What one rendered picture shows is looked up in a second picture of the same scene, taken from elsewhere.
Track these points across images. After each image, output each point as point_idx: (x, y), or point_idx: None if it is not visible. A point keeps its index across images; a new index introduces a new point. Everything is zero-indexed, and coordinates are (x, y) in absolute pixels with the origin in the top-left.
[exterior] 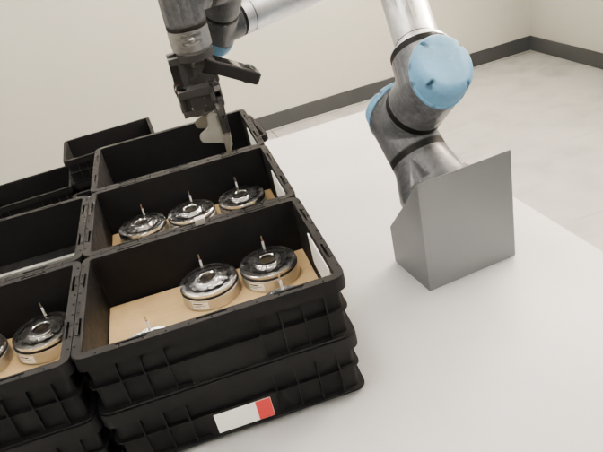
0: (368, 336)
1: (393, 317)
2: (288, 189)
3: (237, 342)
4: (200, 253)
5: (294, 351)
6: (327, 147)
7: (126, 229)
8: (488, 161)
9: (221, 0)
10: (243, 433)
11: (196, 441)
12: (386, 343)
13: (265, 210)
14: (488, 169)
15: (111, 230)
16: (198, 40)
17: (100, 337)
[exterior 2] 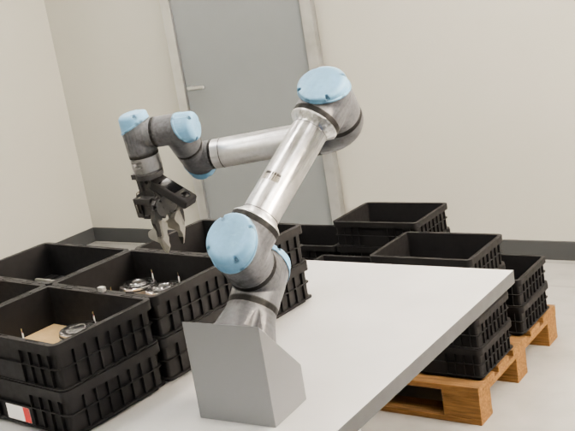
0: (132, 420)
1: (160, 418)
2: (159, 292)
3: (13, 360)
4: (97, 311)
5: (36, 384)
6: (406, 290)
7: (128, 282)
8: (239, 328)
9: (160, 144)
10: (19, 426)
11: (0, 415)
12: (127, 428)
13: (129, 299)
14: (240, 335)
15: None
16: (140, 168)
17: (8, 331)
